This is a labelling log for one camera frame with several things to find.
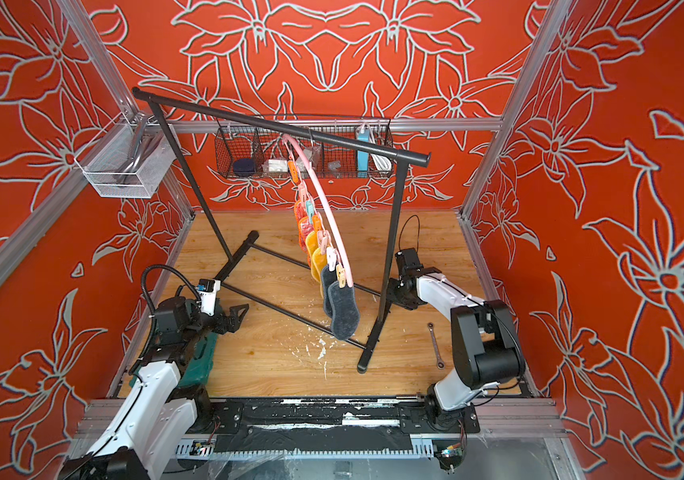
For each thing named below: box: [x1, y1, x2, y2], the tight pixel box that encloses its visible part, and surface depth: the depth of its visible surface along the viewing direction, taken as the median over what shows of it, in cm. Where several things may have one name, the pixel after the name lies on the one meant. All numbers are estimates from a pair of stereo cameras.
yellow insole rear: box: [306, 230, 319, 256], surface depth 69 cm
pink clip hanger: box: [282, 134, 354, 289], surface depth 55 cm
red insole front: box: [298, 216, 314, 241], surface depth 71 cm
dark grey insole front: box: [328, 281, 360, 341], surface depth 71 cm
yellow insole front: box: [311, 248, 327, 283], surface depth 68 cm
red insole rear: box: [294, 200, 308, 222], surface depth 74 cm
